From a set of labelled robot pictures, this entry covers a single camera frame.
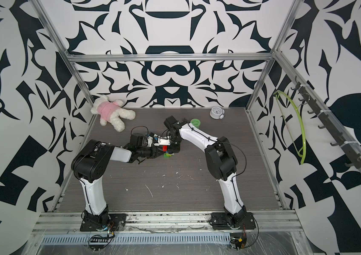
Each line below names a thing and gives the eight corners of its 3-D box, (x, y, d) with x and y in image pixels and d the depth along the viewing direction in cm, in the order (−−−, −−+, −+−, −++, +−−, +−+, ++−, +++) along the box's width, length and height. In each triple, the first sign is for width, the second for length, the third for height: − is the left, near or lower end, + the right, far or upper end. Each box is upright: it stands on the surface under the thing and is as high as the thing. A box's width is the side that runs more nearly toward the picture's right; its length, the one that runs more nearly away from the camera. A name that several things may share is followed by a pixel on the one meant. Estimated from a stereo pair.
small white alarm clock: (210, 118, 115) (210, 116, 113) (208, 109, 121) (209, 106, 119) (224, 118, 115) (225, 116, 113) (222, 109, 121) (223, 106, 119)
